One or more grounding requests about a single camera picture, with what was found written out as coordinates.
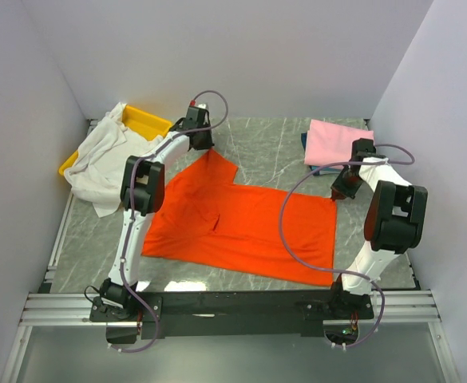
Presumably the orange t shirt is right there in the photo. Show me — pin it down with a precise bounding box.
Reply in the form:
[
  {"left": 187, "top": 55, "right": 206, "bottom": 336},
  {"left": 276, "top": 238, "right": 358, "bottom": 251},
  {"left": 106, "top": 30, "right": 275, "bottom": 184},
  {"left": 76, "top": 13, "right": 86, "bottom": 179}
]
[{"left": 141, "top": 150, "right": 337, "bottom": 286}]

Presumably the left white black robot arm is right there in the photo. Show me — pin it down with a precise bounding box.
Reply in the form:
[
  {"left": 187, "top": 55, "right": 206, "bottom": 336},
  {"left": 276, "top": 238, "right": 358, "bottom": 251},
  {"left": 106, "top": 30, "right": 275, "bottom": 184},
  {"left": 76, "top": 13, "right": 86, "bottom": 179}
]
[{"left": 91, "top": 101, "right": 213, "bottom": 321}]

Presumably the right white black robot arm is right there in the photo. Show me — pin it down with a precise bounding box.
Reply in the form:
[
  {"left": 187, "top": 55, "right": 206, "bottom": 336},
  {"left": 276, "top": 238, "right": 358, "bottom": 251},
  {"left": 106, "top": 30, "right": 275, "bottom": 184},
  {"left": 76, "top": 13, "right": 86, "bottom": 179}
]
[{"left": 328, "top": 139, "right": 428, "bottom": 318}]

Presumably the blue folded t shirt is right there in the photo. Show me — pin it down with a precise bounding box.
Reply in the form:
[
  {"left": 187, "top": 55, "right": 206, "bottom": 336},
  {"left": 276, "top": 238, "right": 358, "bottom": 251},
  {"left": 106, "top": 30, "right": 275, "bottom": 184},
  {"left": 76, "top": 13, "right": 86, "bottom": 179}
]
[{"left": 300, "top": 132, "right": 342, "bottom": 176}]

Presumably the pink folded t shirt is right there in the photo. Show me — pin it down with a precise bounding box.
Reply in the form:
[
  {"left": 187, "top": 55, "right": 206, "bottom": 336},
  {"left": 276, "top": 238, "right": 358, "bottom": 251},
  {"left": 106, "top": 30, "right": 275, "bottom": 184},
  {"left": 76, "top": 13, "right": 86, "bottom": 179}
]
[{"left": 304, "top": 120, "right": 374, "bottom": 166}]

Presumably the yellow plastic tray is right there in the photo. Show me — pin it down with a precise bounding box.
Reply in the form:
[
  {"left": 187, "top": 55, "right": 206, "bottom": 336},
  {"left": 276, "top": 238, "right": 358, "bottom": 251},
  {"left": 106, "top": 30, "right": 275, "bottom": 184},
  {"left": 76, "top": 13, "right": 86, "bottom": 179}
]
[{"left": 58, "top": 103, "right": 172, "bottom": 178}]

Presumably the white t shirt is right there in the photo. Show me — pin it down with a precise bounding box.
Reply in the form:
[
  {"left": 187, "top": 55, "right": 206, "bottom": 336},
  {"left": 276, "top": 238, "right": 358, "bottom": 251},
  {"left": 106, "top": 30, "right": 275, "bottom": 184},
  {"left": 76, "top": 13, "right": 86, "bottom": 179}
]
[{"left": 58, "top": 102, "right": 172, "bottom": 218}]

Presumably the black base beam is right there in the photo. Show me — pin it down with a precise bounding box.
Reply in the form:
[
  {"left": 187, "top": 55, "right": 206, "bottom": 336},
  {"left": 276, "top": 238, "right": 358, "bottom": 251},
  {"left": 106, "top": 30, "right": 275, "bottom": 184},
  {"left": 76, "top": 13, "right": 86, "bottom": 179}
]
[{"left": 89, "top": 290, "right": 374, "bottom": 343}]

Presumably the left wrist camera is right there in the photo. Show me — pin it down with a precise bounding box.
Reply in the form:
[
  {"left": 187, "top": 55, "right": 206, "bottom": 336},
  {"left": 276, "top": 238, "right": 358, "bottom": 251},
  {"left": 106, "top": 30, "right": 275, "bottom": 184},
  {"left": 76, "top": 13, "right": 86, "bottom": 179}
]
[{"left": 189, "top": 100, "right": 208, "bottom": 110}]

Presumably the aluminium frame rail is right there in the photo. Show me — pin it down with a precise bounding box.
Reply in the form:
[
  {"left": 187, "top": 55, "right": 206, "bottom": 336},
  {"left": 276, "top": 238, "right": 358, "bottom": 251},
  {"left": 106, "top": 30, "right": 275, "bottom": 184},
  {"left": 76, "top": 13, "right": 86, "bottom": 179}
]
[{"left": 18, "top": 290, "right": 441, "bottom": 326}]

